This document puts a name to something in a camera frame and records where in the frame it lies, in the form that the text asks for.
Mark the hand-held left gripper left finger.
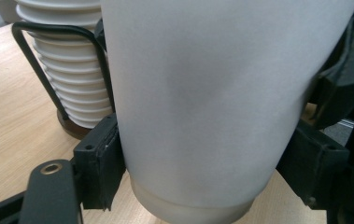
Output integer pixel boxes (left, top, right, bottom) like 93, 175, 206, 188
73, 113, 126, 212

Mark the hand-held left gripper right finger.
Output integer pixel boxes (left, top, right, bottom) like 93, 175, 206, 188
276, 119, 350, 209

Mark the black wire cup holder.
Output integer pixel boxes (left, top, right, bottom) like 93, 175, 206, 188
11, 18, 117, 140

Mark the single white paper cup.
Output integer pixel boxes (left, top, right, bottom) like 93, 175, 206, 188
99, 0, 354, 224

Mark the stack of white paper cups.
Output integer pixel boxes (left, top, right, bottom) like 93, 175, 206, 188
15, 0, 114, 129

